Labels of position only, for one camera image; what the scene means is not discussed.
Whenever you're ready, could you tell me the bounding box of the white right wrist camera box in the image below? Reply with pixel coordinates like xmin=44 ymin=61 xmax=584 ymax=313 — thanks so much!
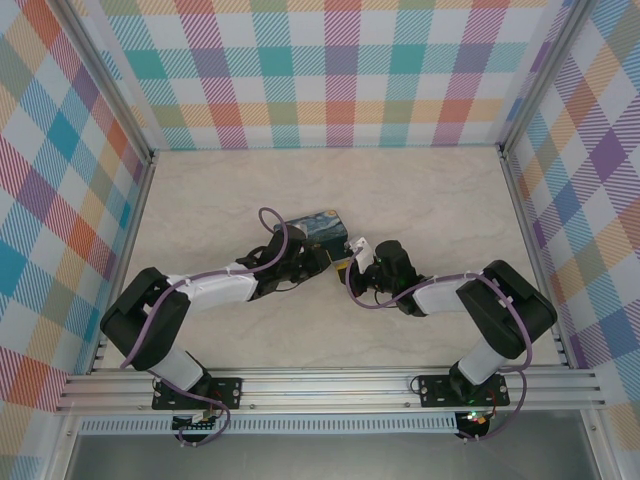
xmin=348 ymin=236 xmax=374 ymax=266

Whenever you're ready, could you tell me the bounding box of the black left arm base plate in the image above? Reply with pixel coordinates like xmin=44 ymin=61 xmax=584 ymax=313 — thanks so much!
xmin=151 ymin=377 xmax=244 ymax=411

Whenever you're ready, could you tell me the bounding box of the aluminium right side rail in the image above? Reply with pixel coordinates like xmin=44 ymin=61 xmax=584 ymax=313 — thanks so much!
xmin=497 ymin=142 xmax=574 ymax=371

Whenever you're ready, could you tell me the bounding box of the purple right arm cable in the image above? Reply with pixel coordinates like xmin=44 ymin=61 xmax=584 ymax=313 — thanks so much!
xmin=344 ymin=247 xmax=534 ymax=444

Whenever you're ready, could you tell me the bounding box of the white slotted cable duct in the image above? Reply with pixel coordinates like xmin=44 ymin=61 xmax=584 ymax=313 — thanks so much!
xmin=79 ymin=412 xmax=459 ymax=435

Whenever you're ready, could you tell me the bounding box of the aluminium frame post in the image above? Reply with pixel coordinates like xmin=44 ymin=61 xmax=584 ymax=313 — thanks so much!
xmin=497 ymin=0 xmax=596 ymax=156
xmin=47 ymin=0 xmax=159 ymax=164

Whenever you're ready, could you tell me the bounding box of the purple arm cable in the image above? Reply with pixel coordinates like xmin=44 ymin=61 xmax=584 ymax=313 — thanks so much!
xmin=344 ymin=247 xmax=534 ymax=444
xmin=119 ymin=206 xmax=301 ymax=449

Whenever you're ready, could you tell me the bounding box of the starry night print box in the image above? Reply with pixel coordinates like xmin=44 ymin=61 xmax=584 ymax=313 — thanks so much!
xmin=273 ymin=207 xmax=351 ymax=256

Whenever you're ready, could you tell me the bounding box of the grey metal panel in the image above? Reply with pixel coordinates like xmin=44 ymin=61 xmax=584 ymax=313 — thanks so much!
xmin=64 ymin=432 xmax=601 ymax=480

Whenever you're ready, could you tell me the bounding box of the long aluminium mounting rail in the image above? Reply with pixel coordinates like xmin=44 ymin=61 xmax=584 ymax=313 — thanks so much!
xmin=54 ymin=367 xmax=606 ymax=414

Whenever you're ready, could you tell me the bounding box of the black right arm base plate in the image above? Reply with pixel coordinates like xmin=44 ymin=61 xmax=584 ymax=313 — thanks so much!
xmin=417 ymin=373 xmax=510 ymax=409

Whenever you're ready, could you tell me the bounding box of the aluminium left frame post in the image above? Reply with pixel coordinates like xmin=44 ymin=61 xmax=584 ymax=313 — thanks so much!
xmin=47 ymin=0 xmax=159 ymax=164

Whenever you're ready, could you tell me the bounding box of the aluminium left side rail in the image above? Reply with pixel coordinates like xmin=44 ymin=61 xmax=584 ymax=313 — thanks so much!
xmin=87 ymin=149 xmax=160 ymax=376

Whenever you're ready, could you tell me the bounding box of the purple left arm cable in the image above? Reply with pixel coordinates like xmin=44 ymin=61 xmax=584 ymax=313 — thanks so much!
xmin=119 ymin=206 xmax=301 ymax=449

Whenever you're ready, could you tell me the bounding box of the aluminium right frame post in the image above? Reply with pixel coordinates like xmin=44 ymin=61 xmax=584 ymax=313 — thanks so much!
xmin=497 ymin=0 xmax=596 ymax=156

